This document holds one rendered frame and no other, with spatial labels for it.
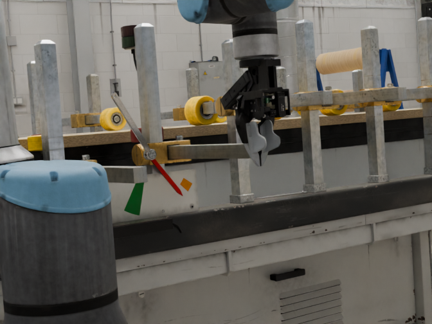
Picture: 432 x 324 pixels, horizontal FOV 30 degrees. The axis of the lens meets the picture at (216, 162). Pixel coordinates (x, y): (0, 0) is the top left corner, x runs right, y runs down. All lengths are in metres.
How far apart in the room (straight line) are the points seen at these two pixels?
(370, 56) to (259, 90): 0.83
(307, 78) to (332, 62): 7.30
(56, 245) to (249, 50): 0.70
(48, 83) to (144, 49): 0.25
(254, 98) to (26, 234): 0.68
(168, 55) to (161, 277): 8.37
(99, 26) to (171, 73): 1.11
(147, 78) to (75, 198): 0.87
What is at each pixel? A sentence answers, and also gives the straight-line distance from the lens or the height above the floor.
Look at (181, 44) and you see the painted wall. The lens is 10.33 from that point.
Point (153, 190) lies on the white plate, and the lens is 1.86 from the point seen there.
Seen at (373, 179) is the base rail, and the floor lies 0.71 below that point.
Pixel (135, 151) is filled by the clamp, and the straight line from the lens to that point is 1.86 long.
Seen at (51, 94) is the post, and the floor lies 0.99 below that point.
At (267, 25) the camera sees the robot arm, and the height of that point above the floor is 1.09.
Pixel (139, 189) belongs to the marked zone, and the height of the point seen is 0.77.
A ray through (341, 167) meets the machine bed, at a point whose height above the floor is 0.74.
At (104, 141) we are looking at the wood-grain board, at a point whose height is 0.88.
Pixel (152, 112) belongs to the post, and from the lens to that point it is 1.86.
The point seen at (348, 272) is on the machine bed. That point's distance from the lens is 2.64.
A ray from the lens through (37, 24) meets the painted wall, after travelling 9.54.
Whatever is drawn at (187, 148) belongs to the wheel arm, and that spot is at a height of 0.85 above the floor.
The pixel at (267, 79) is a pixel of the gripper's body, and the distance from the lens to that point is 1.57.
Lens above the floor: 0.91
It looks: 3 degrees down
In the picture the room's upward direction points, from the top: 4 degrees counter-clockwise
